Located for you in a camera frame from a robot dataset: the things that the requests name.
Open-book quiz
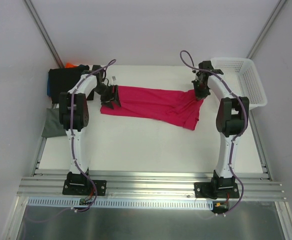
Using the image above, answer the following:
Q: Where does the pink t shirt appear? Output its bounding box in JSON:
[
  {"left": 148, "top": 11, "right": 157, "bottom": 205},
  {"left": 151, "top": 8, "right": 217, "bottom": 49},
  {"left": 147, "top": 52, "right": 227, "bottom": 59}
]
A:
[{"left": 100, "top": 86, "right": 204, "bottom": 131}]

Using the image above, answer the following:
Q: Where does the grey folded t shirt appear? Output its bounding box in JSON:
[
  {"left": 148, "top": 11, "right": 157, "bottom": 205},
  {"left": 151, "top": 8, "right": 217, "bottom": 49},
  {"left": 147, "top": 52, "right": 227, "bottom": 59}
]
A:
[{"left": 41, "top": 108, "right": 67, "bottom": 138}]

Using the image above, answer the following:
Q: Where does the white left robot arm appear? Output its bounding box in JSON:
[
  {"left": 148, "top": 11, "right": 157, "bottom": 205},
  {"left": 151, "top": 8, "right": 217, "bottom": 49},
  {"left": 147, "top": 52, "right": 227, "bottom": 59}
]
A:
[{"left": 59, "top": 60, "right": 121, "bottom": 194}]

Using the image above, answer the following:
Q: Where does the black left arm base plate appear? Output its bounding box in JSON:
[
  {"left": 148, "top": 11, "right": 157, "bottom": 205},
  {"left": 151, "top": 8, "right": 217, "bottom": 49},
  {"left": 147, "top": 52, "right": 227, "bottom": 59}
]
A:
[{"left": 62, "top": 179, "right": 107, "bottom": 196}]

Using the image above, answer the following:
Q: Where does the black folded t shirt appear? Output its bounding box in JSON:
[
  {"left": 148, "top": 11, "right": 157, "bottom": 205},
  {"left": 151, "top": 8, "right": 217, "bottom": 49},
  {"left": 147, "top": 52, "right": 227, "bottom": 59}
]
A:
[{"left": 48, "top": 64, "right": 90, "bottom": 104}]

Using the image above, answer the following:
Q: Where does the blue folded t shirt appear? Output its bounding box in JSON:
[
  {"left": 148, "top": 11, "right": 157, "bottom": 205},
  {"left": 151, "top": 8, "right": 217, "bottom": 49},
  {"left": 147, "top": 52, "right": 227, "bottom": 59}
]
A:
[{"left": 46, "top": 77, "right": 51, "bottom": 97}]

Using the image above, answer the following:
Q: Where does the white slotted cable duct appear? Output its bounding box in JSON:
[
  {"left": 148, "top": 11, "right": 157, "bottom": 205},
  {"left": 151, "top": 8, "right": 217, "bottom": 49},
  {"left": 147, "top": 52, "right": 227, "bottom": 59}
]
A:
[{"left": 27, "top": 197, "right": 214, "bottom": 211}]

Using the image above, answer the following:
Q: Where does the orange folded t shirt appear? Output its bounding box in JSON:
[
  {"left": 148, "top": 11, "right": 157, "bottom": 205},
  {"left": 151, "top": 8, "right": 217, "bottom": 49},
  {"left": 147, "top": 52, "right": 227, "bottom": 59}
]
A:
[{"left": 65, "top": 62, "right": 78, "bottom": 68}]

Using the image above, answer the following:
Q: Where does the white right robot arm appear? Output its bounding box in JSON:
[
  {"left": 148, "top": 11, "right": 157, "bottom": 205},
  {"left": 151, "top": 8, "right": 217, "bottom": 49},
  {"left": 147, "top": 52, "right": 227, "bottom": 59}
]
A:
[{"left": 192, "top": 60, "right": 250, "bottom": 200}]

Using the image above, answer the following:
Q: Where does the aluminium corner post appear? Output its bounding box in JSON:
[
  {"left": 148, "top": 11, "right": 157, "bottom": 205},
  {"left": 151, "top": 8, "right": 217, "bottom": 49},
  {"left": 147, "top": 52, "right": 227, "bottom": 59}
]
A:
[
  {"left": 246, "top": 0, "right": 289, "bottom": 60},
  {"left": 22, "top": 0, "right": 65, "bottom": 68}
]

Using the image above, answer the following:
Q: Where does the aluminium mounting rail frame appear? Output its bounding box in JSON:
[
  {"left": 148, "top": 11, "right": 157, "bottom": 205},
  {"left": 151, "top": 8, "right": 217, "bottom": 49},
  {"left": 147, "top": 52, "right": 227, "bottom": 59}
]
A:
[{"left": 17, "top": 107, "right": 287, "bottom": 201}]

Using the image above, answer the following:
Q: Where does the white plastic basket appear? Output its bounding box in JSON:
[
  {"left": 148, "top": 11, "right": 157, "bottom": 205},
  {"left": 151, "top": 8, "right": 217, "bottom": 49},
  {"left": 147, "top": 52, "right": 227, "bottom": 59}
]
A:
[{"left": 210, "top": 57, "right": 268, "bottom": 110}]

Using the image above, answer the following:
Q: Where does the right aluminium corner post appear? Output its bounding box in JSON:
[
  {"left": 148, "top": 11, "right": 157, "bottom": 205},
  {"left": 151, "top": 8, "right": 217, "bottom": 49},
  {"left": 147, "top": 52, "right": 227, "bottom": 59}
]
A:
[{"left": 246, "top": 0, "right": 289, "bottom": 60}]

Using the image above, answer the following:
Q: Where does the left aluminium corner post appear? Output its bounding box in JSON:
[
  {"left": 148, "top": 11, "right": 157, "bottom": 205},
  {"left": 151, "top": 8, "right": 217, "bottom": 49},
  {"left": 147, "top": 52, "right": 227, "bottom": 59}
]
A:
[{"left": 22, "top": 0, "right": 65, "bottom": 68}]

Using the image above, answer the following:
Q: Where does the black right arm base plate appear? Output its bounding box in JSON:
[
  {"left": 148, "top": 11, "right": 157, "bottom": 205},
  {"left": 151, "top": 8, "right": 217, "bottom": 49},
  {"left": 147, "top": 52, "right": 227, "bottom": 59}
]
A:
[{"left": 194, "top": 182, "right": 240, "bottom": 200}]

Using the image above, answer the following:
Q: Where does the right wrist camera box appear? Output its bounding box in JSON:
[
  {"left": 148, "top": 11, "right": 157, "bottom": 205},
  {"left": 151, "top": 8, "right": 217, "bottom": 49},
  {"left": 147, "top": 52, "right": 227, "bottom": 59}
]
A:
[{"left": 198, "top": 60, "right": 224, "bottom": 75}]

